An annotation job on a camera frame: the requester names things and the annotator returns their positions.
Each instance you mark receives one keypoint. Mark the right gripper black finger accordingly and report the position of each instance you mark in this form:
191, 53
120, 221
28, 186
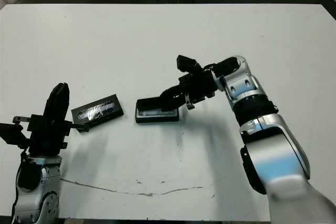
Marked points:
174, 102
172, 91

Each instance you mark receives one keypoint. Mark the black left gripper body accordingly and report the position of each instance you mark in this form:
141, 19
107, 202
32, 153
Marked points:
47, 137

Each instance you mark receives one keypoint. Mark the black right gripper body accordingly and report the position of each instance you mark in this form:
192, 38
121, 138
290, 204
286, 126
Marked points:
199, 85

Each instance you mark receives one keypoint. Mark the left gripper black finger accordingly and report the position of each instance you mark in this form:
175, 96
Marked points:
52, 103
64, 103

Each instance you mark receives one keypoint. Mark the black box lid shiny print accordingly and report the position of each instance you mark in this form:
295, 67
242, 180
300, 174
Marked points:
98, 111

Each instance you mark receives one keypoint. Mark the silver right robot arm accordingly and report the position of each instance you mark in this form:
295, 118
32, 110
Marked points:
275, 155

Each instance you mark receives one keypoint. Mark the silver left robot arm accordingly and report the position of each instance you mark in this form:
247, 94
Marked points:
34, 200

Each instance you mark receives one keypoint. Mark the black box with white insert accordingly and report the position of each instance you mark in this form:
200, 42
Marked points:
157, 119

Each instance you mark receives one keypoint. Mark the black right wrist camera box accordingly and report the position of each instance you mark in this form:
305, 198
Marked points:
186, 62

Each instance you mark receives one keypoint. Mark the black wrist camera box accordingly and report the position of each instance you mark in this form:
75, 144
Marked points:
10, 133
186, 62

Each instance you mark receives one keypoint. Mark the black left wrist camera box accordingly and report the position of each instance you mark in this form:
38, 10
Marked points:
10, 133

